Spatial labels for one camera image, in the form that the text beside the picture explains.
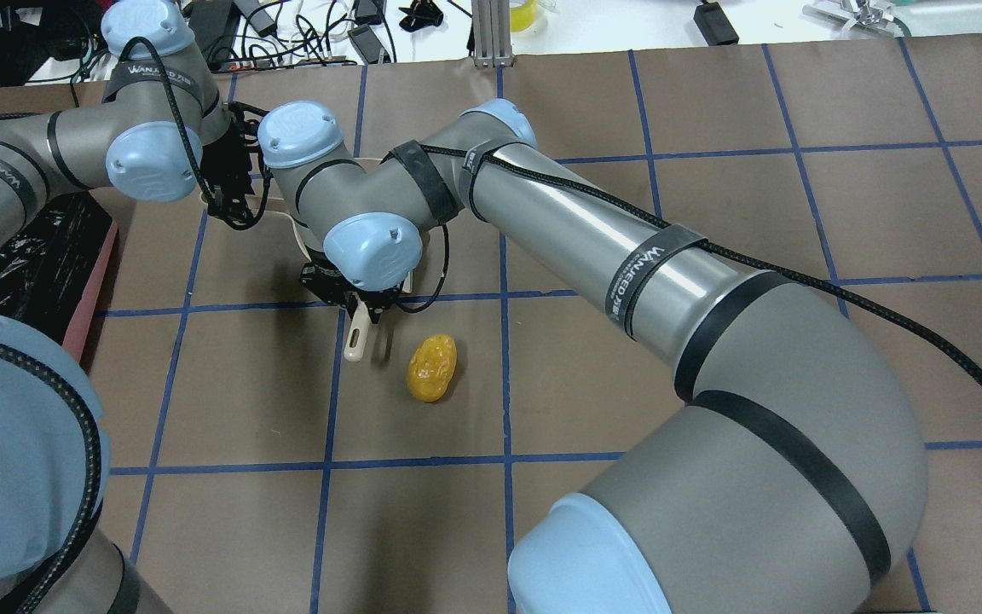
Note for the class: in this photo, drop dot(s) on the yellow tape roll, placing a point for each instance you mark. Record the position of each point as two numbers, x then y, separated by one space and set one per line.
522 14

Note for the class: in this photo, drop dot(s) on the yellow toy potato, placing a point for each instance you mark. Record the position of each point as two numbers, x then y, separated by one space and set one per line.
431 368

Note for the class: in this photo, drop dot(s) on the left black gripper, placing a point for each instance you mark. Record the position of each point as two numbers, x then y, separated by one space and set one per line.
232 173

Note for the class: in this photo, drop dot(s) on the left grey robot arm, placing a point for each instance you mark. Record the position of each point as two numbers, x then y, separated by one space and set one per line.
161 117

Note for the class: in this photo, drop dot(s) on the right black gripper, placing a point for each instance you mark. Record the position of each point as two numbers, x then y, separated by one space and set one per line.
326 285

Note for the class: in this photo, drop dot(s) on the black lined trash bin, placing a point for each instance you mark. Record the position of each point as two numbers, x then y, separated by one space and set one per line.
51 273

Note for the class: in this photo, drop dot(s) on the aluminium frame post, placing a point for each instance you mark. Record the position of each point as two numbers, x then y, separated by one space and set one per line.
491 31

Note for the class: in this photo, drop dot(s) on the beige hand brush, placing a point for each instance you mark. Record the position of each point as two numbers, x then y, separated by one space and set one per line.
358 333

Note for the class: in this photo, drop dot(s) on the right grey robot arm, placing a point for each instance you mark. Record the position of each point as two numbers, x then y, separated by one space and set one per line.
794 477

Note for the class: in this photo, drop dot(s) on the beige plastic dustpan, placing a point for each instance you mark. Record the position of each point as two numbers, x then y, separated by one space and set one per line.
282 209

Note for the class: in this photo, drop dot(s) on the black power adapter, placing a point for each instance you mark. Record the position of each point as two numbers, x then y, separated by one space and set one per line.
713 24

